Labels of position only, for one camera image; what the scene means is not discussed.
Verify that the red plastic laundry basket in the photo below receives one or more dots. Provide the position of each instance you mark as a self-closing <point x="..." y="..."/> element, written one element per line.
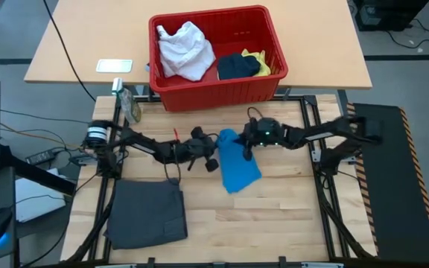
<point x="218" y="95"/>

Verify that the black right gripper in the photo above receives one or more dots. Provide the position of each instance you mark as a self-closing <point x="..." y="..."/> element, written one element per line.
<point x="261" y="133"/>

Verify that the yellow garment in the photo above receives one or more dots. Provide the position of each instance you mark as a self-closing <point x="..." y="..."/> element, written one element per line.
<point x="263" y="63"/>

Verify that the black hazard-striped floor mat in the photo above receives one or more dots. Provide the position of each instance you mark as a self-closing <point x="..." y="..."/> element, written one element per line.
<point x="386" y="193"/>

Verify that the beige wooden desk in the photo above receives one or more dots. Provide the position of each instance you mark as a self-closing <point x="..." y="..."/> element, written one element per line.
<point x="311" y="44"/>

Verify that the dark grey garment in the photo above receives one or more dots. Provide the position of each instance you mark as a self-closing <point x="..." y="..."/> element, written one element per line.
<point x="143" y="216"/>

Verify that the black computer case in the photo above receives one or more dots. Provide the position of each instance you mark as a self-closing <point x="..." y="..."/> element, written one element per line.
<point x="386" y="15"/>

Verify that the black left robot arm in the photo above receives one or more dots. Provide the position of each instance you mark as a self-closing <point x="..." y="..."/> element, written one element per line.
<point x="143" y="147"/>

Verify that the black diagonal beam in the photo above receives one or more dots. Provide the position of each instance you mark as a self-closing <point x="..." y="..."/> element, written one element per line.
<point x="39" y="175"/>

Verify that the navy garment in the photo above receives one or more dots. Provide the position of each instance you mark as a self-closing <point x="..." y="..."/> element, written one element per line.
<point x="237" y="66"/>

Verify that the black power adapter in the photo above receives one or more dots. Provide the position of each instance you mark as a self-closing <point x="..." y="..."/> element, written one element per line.
<point x="41" y="156"/>

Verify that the black aluminium table frame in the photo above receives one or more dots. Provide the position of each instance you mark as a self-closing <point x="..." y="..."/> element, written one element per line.
<point x="296" y="98"/>

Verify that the white button shirt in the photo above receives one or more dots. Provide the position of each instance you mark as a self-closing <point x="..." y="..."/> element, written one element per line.
<point x="184" y="52"/>

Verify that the blue t-shirt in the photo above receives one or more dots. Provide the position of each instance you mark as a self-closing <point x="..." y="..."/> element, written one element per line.
<point x="237" y="167"/>

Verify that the white paper sheet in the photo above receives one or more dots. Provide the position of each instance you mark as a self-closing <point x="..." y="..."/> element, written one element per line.
<point x="32" y="204"/>

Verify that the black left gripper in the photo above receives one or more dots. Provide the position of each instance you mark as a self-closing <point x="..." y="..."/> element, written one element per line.
<point x="196" y="149"/>

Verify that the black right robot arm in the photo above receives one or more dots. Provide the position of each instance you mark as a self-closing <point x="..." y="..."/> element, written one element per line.
<point x="322" y="134"/>

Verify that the white rectangular phone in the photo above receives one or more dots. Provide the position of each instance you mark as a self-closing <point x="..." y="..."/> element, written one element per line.
<point x="114" y="66"/>

